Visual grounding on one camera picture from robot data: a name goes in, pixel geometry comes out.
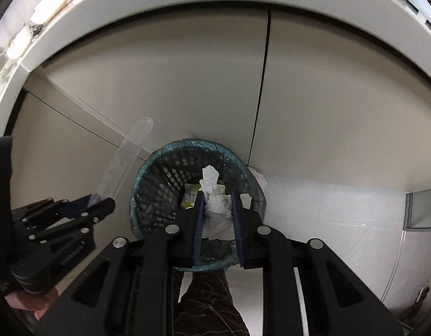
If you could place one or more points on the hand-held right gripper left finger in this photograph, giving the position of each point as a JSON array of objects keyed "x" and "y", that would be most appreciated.
[{"x": 198, "y": 231}]

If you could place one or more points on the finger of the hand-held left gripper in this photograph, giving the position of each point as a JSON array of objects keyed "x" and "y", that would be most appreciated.
[
  {"x": 75, "y": 206},
  {"x": 96, "y": 208}
]

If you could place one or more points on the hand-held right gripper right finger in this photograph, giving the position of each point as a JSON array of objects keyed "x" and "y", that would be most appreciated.
[{"x": 239, "y": 231}]

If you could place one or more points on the white tissue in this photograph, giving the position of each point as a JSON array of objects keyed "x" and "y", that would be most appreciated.
[{"x": 215, "y": 210}]

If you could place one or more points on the yellow snack packet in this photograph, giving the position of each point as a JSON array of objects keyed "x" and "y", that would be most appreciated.
[{"x": 190, "y": 196}]

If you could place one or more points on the black mesh trash bin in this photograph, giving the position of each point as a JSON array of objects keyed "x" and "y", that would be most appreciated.
[{"x": 159, "y": 189}]

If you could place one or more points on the clear inflated plastic tube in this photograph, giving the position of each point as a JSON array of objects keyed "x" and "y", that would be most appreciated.
[{"x": 131, "y": 143}]

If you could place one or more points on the person's left hand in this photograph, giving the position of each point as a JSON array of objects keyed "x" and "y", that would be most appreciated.
[{"x": 37, "y": 302}]

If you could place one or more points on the white plastic bag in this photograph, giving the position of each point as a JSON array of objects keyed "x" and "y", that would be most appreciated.
[{"x": 259, "y": 176}]

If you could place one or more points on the person's patterned trouser leg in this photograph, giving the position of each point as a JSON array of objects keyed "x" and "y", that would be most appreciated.
[{"x": 208, "y": 308}]

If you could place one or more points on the teal bin liner bag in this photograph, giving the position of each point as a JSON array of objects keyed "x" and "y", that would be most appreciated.
[{"x": 187, "y": 145}]

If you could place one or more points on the beige cabinet door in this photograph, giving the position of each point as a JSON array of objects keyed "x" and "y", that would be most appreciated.
[
  {"x": 184, "y": 77},
  {"x": 341, "y": 112}
]

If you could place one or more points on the white bowl with chopsticks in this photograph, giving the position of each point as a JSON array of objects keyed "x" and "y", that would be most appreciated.
[{"x": 21, "y": 42}]

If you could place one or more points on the grey glass panel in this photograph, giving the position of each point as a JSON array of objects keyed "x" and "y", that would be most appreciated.
[{"x": 425, "y": 211}]

